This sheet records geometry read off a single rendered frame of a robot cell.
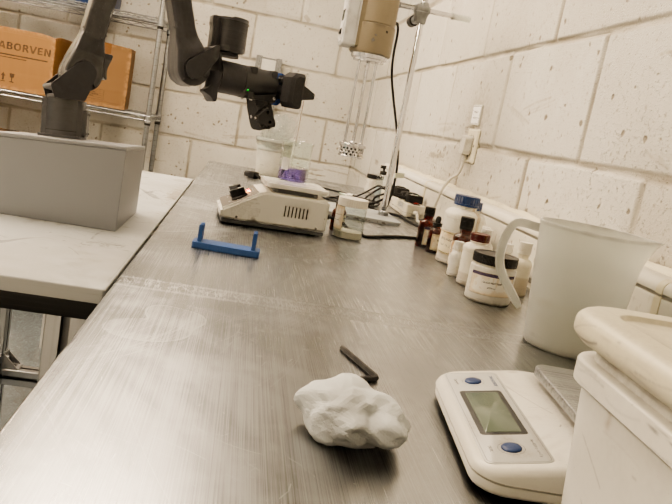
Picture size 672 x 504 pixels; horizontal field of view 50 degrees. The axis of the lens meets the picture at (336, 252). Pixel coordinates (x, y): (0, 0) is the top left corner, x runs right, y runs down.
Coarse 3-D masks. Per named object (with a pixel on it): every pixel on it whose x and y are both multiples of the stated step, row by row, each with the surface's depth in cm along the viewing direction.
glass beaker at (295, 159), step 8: (288, 144) 137; (296, 144) 136; (304, 144) 137; (312, 144) 138; (288, 152) 137; (296, 152) 137; (304, 152) 137; (280, 160) 139; (288, 160) 137; (296, 160) 137; (304, 160) 138; (280, 168) 138; (288, 168) 137; (296, 168) 137; (304, 168) 138; (280, 176) 138; (288, 176) 138; (296, 176) 138; (304, 176) 139; (304, 184) 139
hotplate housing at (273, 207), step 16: (272, 192) 133; (288, 192) 135; (224, 208) 132; (240, 208) 132; (256, 208) 132; (272, 208) 133; (288, 208) 134; (304, 208) 134; (320, 208) 135; (256, 224) 133; (272, 224) 134; (288, 224) 134; (304, 224) 135; (320, 224) 136
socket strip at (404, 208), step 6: (396, 198) 211; (390, 204) 217; (396, 204) 209; (402, 204) 202; (408, 204) 196; (414, 204) 197; (420, 204) 199; (396, 210) 208; (402, 210) 200; (408, 210) 197; (414, 210) 197; (420, 210) 197; (408, 216) 197; (414, 216) 197; (420, 216) 197
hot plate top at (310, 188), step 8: (264, 176) 142; (272, 184) 133; (280, 184) 133; (288, 184) 135; (296, 184) 138; (312, 184) 144; (304, 192) 134; (312, 192) 134; (320, 192) 135; (328, 192) 136
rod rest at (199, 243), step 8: (200, 224) 106; (200, 232) 106; (256, 232) 108; (200, 240) 106; (208, 240) 108; (256, 240) 106; (200, 248) 106; (208, 248) 106; (216, 248) 106; (224, 248) 106; (232, 248) 106; (240, 248) 107; (248, 248) 108; (256, 248) 109; (248, 256) 106; (256, 256) 106
